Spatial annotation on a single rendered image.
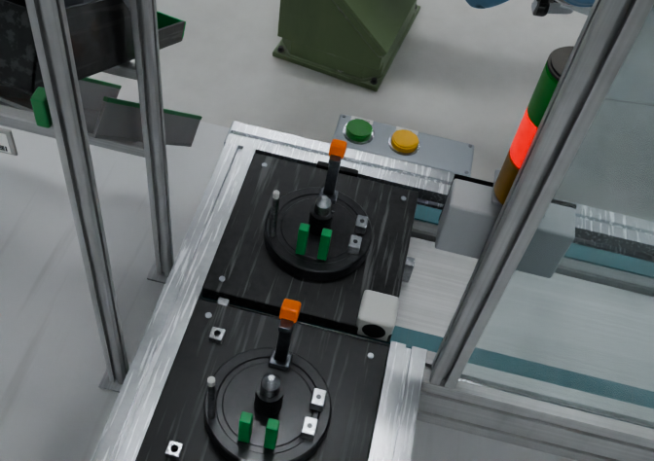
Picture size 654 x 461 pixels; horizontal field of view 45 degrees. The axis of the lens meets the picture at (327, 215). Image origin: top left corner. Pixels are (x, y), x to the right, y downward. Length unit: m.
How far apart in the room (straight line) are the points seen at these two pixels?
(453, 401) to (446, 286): 0.18
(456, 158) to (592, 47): 0.63
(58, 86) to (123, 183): 0.61
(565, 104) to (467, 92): 0.85
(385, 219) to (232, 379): 0.32
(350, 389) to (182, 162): 0.50
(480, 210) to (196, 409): 0.39
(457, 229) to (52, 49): 0.40
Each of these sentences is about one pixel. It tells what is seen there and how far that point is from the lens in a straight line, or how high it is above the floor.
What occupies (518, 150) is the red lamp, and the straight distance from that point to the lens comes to 0.70.
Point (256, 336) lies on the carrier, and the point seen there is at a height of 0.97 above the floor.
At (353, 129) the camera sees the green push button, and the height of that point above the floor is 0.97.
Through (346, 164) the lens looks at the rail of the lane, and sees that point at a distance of 1.15.
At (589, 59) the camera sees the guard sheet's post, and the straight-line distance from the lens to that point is 0.59.
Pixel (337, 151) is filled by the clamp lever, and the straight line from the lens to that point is 1.01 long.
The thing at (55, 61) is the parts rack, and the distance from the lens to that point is 0.63.
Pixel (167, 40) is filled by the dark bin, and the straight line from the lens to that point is 0.93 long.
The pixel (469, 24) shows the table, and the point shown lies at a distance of 1.62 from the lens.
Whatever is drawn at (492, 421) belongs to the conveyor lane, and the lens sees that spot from 1.03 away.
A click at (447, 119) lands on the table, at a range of 1.40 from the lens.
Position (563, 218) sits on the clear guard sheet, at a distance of 0.73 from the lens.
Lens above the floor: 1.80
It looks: 51 degrees down
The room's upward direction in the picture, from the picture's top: 10 degrees clockwise
